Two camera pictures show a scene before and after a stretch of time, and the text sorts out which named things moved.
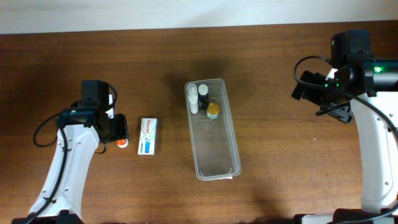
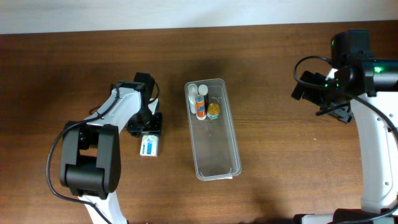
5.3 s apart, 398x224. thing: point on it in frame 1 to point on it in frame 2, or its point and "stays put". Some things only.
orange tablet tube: x=122 y=143 to x=200 y=107
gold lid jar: x=212 y=111 stays put
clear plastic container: x=213 y=142 stays put
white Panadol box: x=148 y=136 stays put
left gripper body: x=120 y=127 to x=150 y=122
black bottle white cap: x=203 y=96 stays put
